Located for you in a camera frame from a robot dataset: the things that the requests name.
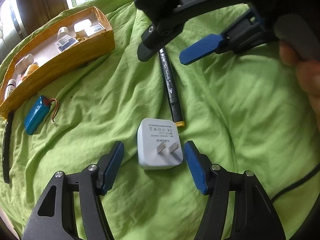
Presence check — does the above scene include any small white medicine box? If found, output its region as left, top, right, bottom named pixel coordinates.
left=85, top=23, right=105, bottom=37

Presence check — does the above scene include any black marker yellow cap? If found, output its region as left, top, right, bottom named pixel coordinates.
left=158, top=47, right=185, bottom=127

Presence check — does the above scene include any cream plastic case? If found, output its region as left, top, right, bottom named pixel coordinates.
left=73, top=18, right=92, bottom=37

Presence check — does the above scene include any blue white medicine box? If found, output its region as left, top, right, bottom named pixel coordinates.
left=54, top=34, right=79, bottom=52

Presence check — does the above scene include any white bottle green label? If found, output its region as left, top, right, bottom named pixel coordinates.
left=57, top=27, right=69, bottom=40

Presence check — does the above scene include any white power adapter plug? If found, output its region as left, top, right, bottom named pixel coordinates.
left=137, top=118, right=183, bottom=170

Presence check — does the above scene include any yellow round jar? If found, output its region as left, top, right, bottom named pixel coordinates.
left=22, top=64, right=39, bottom=81

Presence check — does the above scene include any white bottle red label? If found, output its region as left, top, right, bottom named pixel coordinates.
left=15, top=54, right=34, bottom=75

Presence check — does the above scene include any white bottle dark collar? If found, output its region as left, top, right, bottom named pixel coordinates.
left=4, top=79, right=16, bottom=100

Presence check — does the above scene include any right hand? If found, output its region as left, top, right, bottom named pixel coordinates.
left=279, top=41, right=320, bottom=128

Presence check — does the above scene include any yellow cardboard tray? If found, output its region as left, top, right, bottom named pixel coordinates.
left=1, top=7, right=115, bottom=119

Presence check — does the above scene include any green bed quilt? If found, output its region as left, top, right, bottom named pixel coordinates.
left=1, top=0, right=319, bottom=239

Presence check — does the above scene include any black marker purple cap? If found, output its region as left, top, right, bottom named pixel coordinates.
left=2, top=112, right=14, bottom=184

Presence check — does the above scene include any black cable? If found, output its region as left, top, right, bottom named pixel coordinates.
left=271, top=169, right=320, bottom=203

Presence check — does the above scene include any blue battery pack with wires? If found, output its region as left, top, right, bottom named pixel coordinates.
left=24, top=95, right=60, bottom=135

